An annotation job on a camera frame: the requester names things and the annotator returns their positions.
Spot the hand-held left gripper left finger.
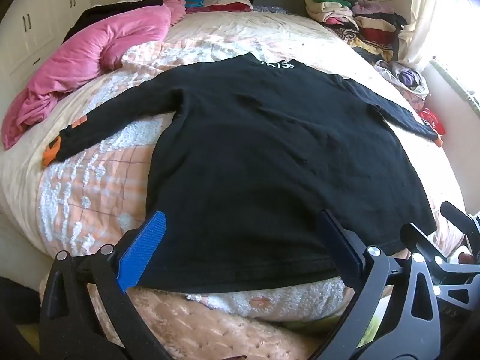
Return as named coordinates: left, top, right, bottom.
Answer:
left=39, top=211, right=173, bottom=360

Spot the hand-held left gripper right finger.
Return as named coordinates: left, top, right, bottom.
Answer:
left=309, top=209, right=445, bottom=360

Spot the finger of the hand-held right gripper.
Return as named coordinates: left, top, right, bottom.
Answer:
left=400, top=223, right=480, bottom=282
left=439, top=201, right=480, bottom=233

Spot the black long-sleeve shirt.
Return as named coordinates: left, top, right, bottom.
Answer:
left=42, top=54, right=444, bottom=294

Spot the plastic bag with clothes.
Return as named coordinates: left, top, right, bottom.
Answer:
left=374, top=59, right=430, bottom=102

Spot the stack of folded clothes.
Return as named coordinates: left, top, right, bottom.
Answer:
left=304, top=0, right=409, bottom=64

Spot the peach plaid blanket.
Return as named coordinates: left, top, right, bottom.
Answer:
left=37, top=39, right=466, bottom=323

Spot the red garment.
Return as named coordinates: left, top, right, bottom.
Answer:
left=418, top=108, right=447, bottom=136

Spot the fluffy peach blanket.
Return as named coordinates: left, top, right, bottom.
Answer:
left=39, top=270, right=361, bottom=360

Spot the window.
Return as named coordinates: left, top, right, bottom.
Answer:
left=431, top=0, right=480, bottom=113

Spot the pink duvet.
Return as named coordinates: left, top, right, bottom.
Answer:
left=2, top=0, right=186, bottom=150

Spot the cream curtain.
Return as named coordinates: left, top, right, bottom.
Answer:
left=397, top=0, right=454, bottom=72

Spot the black cloth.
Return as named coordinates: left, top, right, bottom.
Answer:
left=62, top=0, right=166, bottom=44

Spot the white wardrobe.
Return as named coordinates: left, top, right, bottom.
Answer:
left=0, top=0, right=128, bottom=94

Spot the red folded cloth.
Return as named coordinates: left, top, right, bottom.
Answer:
left=204, top=2, right=254, bottom=13

